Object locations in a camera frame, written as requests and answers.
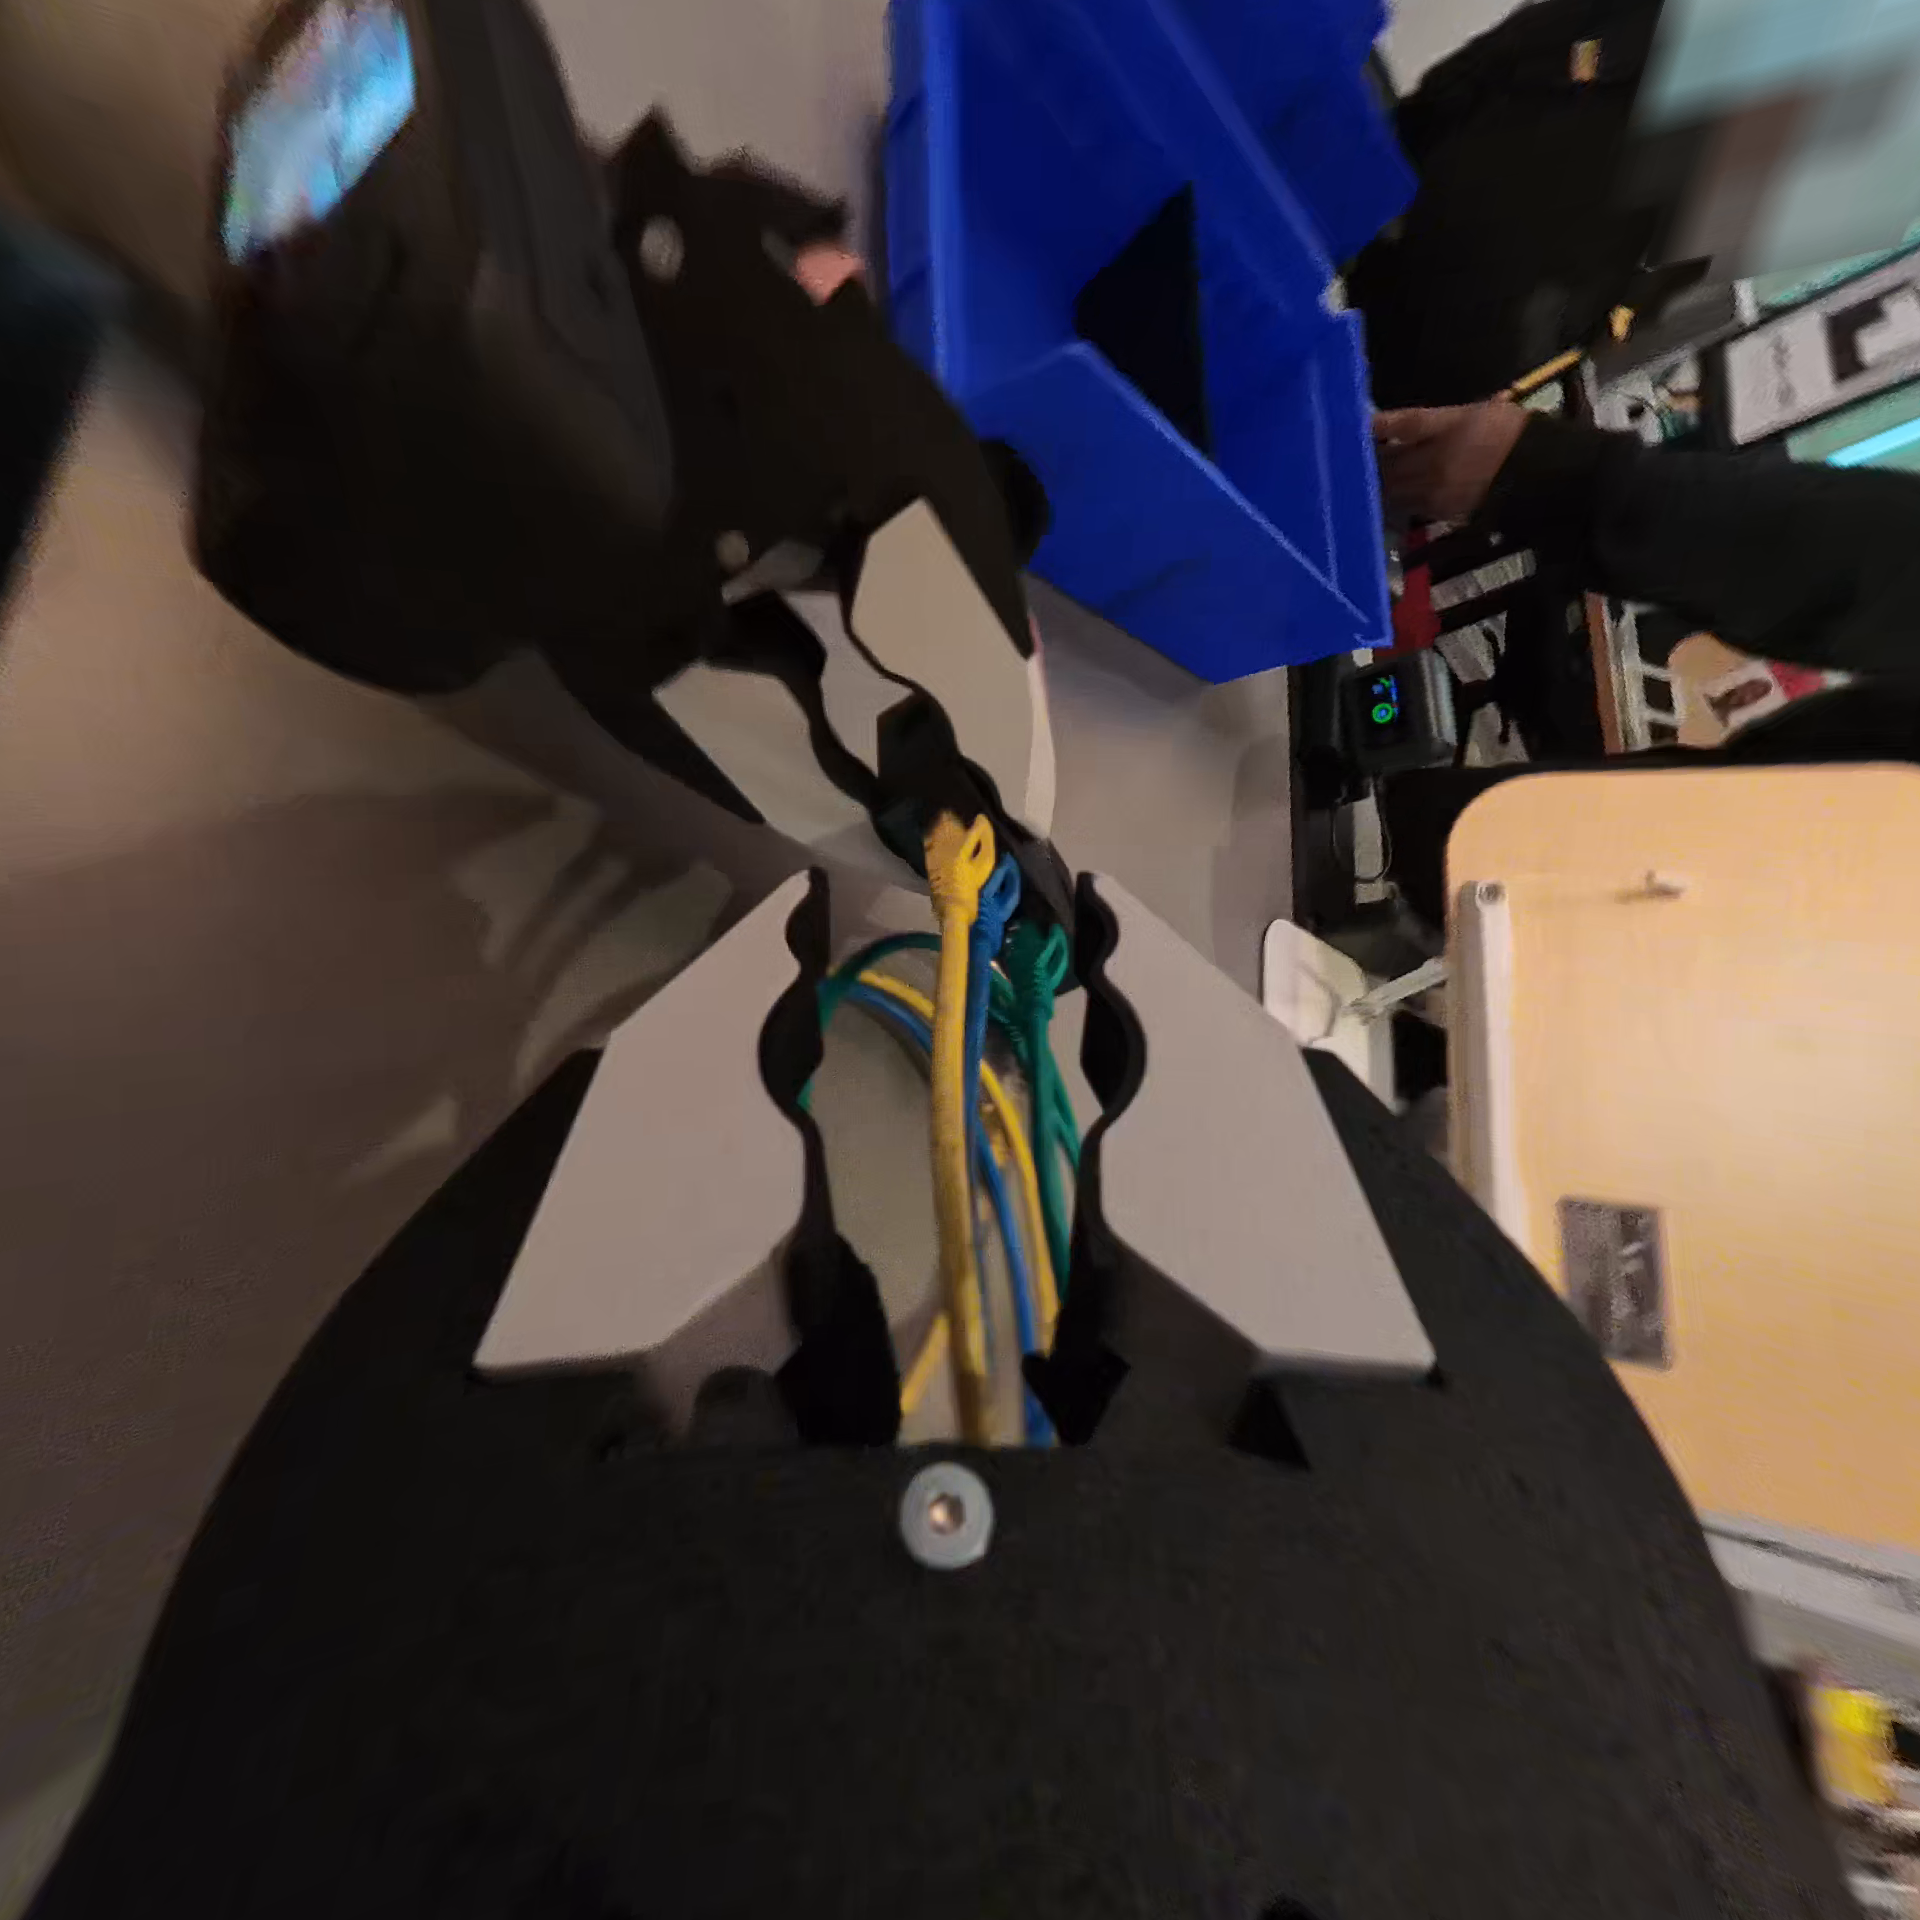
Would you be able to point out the black network switch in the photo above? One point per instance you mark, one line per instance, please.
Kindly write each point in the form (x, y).
(914, 765)

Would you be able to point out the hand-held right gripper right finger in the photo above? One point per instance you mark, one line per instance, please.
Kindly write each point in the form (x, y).
(1230, 1201)

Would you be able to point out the wooden panel on white arm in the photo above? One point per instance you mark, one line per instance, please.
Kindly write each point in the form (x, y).
(1771, 1051)

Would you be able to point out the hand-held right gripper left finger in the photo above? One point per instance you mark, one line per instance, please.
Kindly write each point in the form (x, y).
(675, 1201)

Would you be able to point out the black power station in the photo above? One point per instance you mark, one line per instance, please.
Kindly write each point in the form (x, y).
(1380, 713)

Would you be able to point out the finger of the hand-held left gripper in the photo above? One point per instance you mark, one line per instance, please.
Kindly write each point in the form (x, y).
(960, 614)
(751, 721)

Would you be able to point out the fiducial marker sign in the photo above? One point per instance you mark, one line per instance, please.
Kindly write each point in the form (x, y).
(1830, 353)

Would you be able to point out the person's left hand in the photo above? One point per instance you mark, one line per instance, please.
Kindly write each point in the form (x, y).
(828, 273)

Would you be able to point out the blue storage bin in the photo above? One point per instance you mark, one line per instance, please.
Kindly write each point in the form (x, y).
(1200, 524)

